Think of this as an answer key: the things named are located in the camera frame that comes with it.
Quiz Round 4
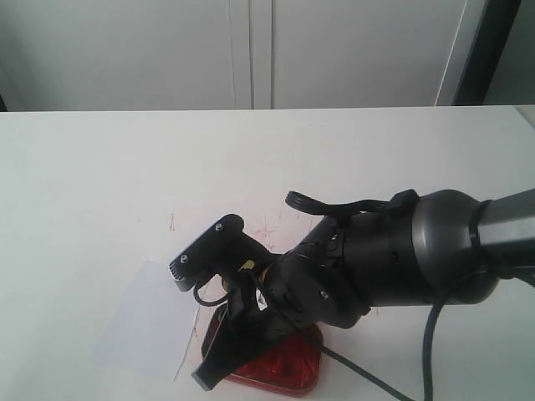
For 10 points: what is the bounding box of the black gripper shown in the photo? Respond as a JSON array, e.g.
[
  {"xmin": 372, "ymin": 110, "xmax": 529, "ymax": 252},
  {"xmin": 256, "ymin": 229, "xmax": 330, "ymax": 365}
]
[{"xmin": 191, "ymin": 258, "xmax": 318, "ymax": 391}]

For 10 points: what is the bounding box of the red ink pad tin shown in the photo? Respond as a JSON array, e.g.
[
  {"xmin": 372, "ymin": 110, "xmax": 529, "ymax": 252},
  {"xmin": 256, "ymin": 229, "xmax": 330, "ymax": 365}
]
[{"xmin": 209, "ymin": 306, "xmax": 322, "ymax": 398}]

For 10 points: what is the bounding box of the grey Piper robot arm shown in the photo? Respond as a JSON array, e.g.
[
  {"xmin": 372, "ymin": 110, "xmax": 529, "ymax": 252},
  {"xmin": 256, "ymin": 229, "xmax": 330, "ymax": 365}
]
[{"xmin": 193, "ymin": 190, "xmax": 534, "ymax": 400}]

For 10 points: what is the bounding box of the white paper sheet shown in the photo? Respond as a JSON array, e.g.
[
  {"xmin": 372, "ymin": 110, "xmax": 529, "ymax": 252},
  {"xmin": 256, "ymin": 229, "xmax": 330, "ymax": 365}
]
[{"xmin": 89, "ymin": 261, "xmax": 199, "ymax": 380}]

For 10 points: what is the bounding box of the white cabinet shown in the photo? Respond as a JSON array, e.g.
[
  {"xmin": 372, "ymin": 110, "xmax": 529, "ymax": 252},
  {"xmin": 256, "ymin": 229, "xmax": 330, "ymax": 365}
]
[{"xmin": 1, "ymin": 1, "xmax": 486, "ymax": 111}]

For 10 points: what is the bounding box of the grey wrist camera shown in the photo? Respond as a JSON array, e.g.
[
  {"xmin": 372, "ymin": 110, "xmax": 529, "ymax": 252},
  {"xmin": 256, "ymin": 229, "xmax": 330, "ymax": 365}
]
[{"xmin": 169, "ymin": 214, "xmax": 276, "ymax": 292}]

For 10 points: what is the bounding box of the black braided cable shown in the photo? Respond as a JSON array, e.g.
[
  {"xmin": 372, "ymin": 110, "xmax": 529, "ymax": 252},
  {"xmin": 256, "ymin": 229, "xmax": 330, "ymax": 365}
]
[{"xmin": 194, "ymin": 190, "xmax": 535, "ymax": 401}]

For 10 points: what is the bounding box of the dark vertical post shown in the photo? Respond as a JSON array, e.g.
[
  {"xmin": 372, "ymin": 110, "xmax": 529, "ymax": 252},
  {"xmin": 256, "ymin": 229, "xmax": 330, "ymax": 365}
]
[{"xmin": 452, "ymin": 0, "xmax": 522, "ymax": 106}]

